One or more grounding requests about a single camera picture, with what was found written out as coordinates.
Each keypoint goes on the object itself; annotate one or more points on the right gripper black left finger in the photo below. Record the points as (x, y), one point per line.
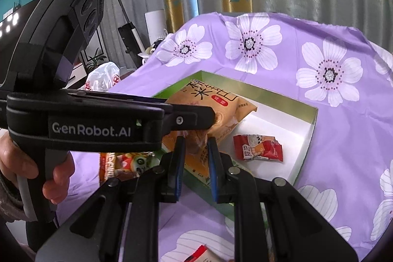
(119, 222)

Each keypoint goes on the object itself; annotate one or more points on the red white snack packet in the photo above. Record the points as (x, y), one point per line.
(203, 254)

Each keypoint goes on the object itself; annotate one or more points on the person's left hand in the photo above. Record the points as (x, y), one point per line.
(14, 163)

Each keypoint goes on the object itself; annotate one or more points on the green cardboard box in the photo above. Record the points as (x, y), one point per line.
(290, 121)

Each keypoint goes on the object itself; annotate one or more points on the black floor stand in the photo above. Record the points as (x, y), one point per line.
(131, 38)

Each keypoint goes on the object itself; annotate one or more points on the purple floral tablecloth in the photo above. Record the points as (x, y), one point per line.
(347, 174)

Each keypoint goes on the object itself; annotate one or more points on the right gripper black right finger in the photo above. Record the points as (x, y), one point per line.
(272, 217)

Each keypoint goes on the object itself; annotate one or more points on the white plastic bag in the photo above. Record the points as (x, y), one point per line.
(103, 78)

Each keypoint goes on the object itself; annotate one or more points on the red bubble tea snack packet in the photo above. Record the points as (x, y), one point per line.
(257, 147)

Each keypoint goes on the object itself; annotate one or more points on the large orange rice snack bag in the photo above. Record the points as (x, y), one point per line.
(229, 110)

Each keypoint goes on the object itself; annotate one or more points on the cartoon animal snack packet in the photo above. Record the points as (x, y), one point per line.
(125, 166)

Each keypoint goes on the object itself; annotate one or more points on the black camera module on left gripper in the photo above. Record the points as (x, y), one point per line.
(54, 35)

